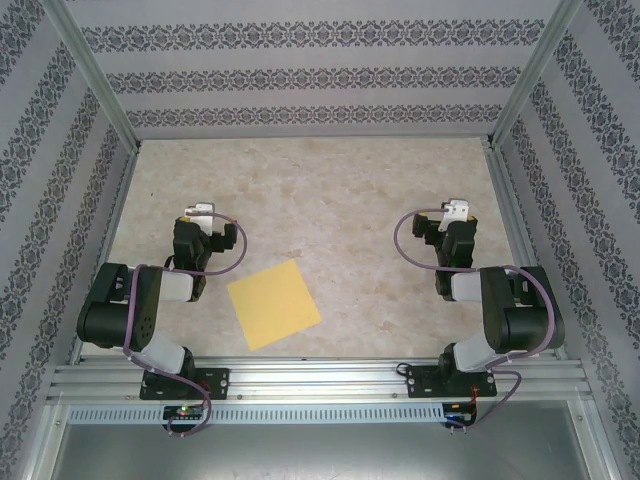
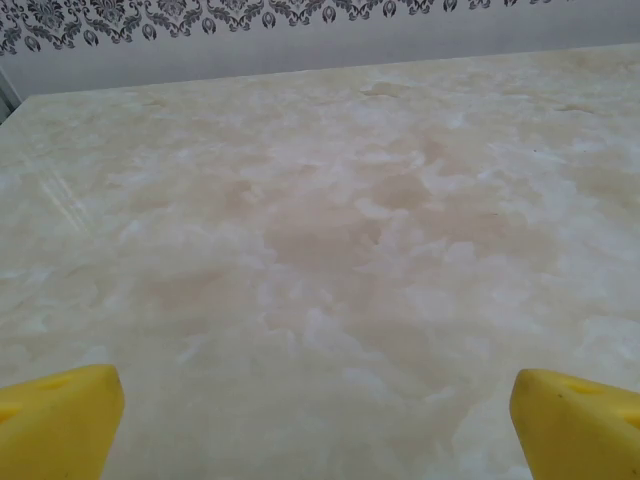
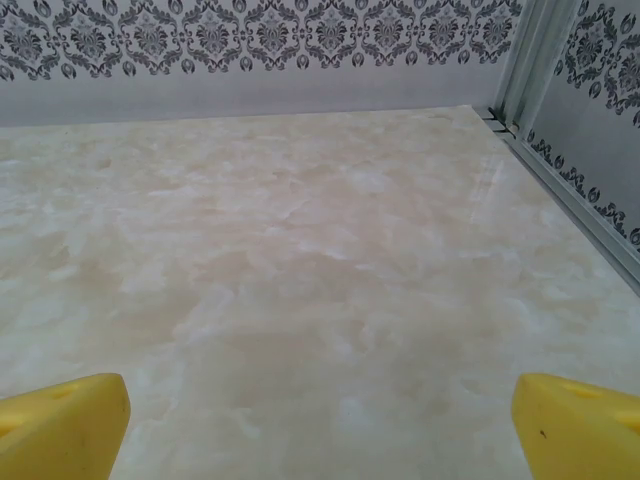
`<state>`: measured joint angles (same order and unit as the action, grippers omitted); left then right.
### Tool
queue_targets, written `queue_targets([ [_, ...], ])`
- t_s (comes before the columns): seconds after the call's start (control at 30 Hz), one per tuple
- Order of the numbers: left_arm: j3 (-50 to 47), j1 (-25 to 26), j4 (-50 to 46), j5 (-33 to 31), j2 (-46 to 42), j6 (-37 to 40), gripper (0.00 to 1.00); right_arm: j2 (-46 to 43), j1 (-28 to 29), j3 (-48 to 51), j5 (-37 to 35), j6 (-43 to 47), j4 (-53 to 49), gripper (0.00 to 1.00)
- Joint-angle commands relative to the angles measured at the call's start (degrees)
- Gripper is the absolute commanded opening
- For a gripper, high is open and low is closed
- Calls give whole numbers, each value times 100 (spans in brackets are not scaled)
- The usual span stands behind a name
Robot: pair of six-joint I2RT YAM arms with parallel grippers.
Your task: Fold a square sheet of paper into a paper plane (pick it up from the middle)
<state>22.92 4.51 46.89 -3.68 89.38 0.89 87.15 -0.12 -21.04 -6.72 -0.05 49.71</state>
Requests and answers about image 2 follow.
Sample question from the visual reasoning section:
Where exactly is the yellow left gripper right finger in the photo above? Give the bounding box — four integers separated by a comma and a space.
508, 368, 640, 480

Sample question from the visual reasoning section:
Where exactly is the aluminium frame post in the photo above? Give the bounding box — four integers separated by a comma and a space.
0, 64, 24, 124

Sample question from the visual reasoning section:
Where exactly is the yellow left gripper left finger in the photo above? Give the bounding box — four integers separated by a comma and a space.
0, 363, 126, 480

